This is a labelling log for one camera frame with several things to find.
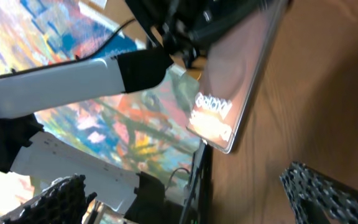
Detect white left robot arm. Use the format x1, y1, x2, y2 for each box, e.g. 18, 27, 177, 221
0, 1, 269, 223

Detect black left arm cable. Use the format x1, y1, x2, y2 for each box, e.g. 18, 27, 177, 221
0, 17, 136, 83

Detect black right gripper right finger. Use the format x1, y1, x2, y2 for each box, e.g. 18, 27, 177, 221
280, 162, 358, 224

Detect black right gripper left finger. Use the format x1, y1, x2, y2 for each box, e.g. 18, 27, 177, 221
0, 174, 97, 224

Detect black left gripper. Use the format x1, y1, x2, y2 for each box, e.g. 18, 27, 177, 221
126, 0, 269, 68

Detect Samsung Galaxy smartphone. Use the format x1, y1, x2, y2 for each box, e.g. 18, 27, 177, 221
187, 0, 290, 154

